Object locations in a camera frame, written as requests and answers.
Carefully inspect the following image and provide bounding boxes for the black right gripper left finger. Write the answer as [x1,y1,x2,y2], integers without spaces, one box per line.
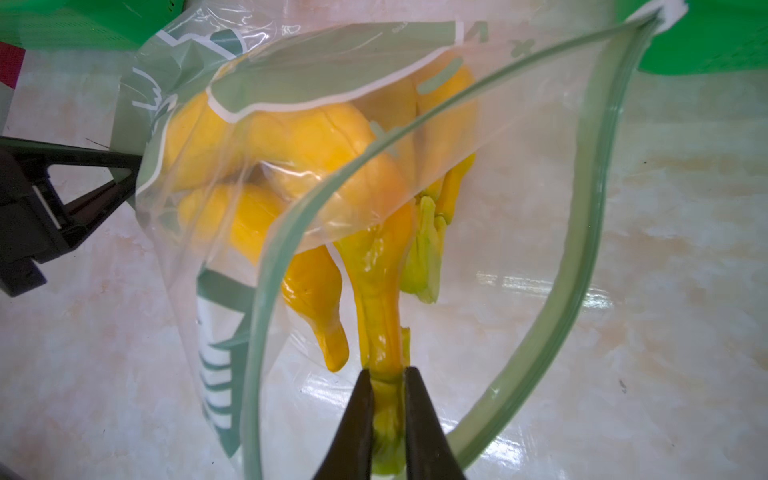
[313,369,374,480]

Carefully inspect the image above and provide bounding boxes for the green basket with vegetables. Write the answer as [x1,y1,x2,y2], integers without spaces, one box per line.
[1,0,185,51]

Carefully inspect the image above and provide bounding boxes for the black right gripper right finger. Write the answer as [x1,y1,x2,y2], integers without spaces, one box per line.
[404,367,465,480]

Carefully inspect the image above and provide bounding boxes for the bananas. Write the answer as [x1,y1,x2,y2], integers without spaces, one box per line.
[161,51,477,475]

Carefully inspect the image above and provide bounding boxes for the empty green plastic basket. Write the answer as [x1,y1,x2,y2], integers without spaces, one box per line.
[639,0,767,76]

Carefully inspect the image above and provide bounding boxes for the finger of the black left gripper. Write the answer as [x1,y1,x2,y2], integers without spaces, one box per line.
[1,137,142,263]

